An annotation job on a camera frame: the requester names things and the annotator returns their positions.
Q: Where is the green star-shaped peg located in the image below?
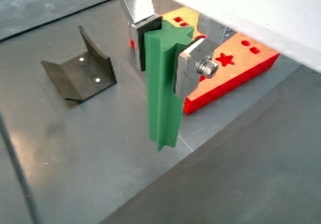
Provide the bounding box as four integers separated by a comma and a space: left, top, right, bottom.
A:
145, 21, 193, 150

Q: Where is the red shape-sorting board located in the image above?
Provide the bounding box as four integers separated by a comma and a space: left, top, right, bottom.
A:
162, 7, 279, 114

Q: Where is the black curved bracket stand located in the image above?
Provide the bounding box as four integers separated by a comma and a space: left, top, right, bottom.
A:
42, 27, 117, 103

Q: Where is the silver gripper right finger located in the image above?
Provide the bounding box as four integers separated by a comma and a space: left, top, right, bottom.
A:
174, 15, 234, 98

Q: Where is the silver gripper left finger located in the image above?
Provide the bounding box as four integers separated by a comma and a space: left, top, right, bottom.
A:
119, 0, 164, 71

